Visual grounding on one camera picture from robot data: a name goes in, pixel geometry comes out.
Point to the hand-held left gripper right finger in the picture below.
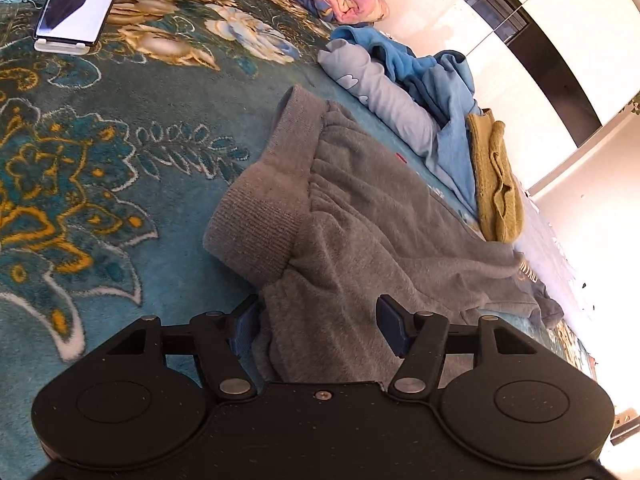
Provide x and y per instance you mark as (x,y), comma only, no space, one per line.
(392,327)

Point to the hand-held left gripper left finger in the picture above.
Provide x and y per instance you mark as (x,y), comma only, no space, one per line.
(242,327)

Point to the grey sweatshirt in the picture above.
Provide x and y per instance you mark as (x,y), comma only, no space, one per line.
(360,230)

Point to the teal floral blanket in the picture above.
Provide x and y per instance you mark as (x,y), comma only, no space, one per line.
(125,235)

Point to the mustard knit garment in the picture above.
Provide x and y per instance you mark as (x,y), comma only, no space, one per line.
(495,185)

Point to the pale blue quilt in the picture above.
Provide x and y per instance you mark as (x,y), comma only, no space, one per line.
(555,250)

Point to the pale blue garment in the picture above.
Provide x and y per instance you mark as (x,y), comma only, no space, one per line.
(385,105)

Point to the white wardrobe with black stripe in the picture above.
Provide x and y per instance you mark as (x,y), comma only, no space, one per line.
(475,25)

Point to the white phone stand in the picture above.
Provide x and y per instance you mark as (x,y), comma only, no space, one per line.
(65,47)

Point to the black smartphone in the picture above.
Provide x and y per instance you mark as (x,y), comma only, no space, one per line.
(75,5)

